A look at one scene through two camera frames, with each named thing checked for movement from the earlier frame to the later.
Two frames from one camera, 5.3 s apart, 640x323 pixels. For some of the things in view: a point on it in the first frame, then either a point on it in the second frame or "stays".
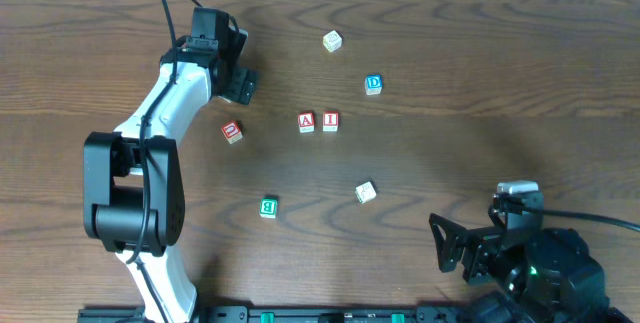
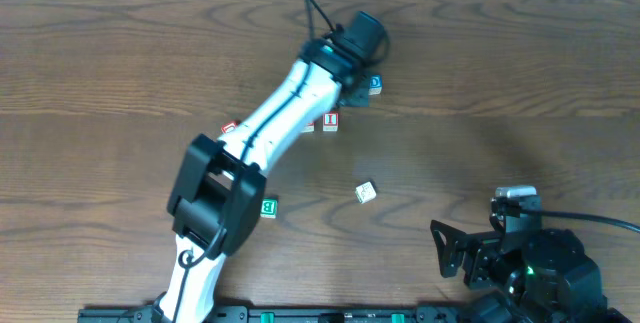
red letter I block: (330, 121) stays
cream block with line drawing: (365, 192) stays
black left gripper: (242, 84) -> (358, 94)
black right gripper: (470, 251) stays
